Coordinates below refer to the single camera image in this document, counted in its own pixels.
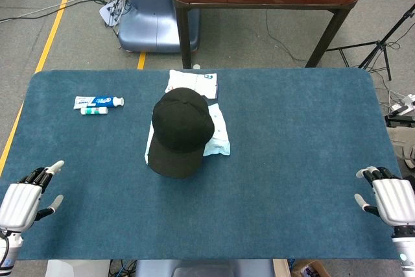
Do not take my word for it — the light blue wipes pack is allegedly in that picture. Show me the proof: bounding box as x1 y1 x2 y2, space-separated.
202 102 231 157

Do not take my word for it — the blue white toothpaste tube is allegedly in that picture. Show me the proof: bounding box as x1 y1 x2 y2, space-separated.
73 95 125 110

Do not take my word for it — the white connector panel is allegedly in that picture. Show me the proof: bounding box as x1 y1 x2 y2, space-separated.
99 1 123 27

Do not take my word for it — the long grey floor cable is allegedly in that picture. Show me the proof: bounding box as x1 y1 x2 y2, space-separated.
0 0 93 24

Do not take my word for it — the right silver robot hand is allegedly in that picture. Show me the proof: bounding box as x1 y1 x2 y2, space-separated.
353 165 415 230

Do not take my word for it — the green wipes pack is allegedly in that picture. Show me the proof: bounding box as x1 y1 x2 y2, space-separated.
144 124 155 164

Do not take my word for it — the black baseball cap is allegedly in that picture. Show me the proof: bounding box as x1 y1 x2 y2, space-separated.
147 87 215 180

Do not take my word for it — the white wipes pack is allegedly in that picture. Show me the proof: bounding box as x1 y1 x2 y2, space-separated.
164 69 219 100

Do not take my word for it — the white box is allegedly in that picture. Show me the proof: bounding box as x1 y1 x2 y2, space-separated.
45 259 111 277

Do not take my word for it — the black tripod stand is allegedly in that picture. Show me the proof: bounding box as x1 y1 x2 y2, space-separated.
326 3 415 82

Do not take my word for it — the cardboard box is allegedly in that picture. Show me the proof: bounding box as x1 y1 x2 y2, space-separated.
290 259 331 277

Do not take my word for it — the blue grey machine base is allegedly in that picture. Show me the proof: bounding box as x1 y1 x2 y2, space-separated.
117 0 201 53

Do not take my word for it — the blue felt table mat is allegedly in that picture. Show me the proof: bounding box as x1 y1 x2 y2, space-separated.
0 68 403 261

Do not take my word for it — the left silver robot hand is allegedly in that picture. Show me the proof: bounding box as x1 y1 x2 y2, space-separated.
0 160 65 233

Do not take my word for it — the wooden plank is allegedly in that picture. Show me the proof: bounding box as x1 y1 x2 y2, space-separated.
272 259 292 277

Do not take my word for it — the small green white tube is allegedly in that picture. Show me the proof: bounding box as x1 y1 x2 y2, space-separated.
80 106 108 116

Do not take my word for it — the white power strip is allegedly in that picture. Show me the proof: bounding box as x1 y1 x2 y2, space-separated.
387 93 415 116

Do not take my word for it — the thin black floor cable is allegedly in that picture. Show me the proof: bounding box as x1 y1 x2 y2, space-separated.
265 9 307 63

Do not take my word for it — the black equipment box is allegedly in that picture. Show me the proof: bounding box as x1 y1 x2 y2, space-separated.
385 114 415 137

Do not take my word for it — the beige fabric bag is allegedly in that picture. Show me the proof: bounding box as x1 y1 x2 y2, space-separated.
387 126 415 169

